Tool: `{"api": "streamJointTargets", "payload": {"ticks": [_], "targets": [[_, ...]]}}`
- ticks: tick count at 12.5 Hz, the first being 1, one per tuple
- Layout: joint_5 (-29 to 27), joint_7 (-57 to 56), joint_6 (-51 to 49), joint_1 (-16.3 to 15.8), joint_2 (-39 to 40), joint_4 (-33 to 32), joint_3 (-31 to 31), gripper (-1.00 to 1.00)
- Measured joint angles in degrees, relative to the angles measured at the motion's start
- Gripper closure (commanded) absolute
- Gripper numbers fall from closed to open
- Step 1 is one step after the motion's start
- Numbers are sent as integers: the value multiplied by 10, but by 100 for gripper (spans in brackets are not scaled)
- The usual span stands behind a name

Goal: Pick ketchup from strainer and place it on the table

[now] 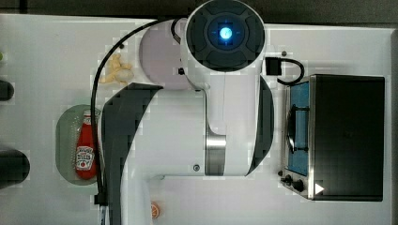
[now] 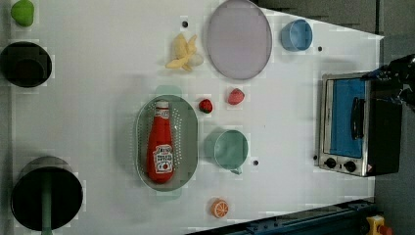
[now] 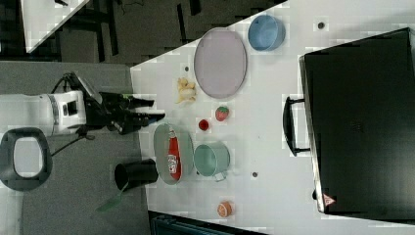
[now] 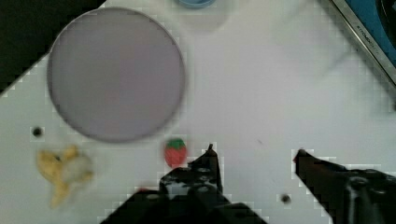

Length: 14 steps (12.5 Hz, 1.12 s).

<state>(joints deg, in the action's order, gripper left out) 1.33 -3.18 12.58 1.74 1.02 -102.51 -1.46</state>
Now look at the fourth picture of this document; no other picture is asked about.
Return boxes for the blue bowl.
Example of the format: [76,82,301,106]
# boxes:
[176,0,216,8]

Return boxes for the yellow plush banana peel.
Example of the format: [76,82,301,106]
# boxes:
[36,145,93,208]

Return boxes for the plush strawberry toy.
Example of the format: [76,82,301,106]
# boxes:
[164,138,187,168]

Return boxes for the round lilac plate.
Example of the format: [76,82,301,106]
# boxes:
[47,7,187,143]

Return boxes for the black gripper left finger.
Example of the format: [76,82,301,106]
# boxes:
[100,147,267,224]

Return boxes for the black toaster oven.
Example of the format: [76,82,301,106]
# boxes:
[327,0,396,86]

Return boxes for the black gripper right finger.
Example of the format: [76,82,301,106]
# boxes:
[293,149,396,224]

